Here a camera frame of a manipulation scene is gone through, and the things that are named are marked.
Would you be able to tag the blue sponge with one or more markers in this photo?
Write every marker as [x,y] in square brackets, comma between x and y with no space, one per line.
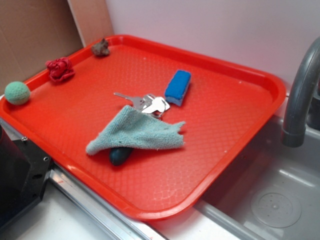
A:
[178,87]

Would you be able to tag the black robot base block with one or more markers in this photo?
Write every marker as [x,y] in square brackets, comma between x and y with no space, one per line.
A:
[24,171]

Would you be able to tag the red plastic tray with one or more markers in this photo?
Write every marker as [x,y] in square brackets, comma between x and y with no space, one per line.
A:
[225,106]

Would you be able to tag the silver keys bunch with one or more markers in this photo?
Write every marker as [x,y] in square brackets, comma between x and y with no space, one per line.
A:
[149,104]

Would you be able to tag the light teal cloth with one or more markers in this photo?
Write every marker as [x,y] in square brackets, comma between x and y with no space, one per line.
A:
[131,128]

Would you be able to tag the dark teal oval object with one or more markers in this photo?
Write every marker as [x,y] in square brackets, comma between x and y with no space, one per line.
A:
[118,155]

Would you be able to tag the brown rock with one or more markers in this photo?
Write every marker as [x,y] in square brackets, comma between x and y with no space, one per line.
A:
[101,48]

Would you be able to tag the red crumpled fabric flower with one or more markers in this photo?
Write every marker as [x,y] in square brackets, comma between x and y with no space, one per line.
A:
[60,69]

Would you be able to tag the grey toy sink basin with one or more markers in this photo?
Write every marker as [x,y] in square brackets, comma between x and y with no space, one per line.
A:
[269,191]

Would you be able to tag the green textured ball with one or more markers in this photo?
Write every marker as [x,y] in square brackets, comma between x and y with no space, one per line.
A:
[17,93]

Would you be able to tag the grey faucet spout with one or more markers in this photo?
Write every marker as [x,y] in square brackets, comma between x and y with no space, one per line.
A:
[303,105]

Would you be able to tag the brown cardboard panel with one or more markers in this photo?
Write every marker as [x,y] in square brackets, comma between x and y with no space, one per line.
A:
[34,31]

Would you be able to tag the aluminium rail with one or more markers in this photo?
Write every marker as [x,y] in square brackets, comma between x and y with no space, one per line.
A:
[70,211]

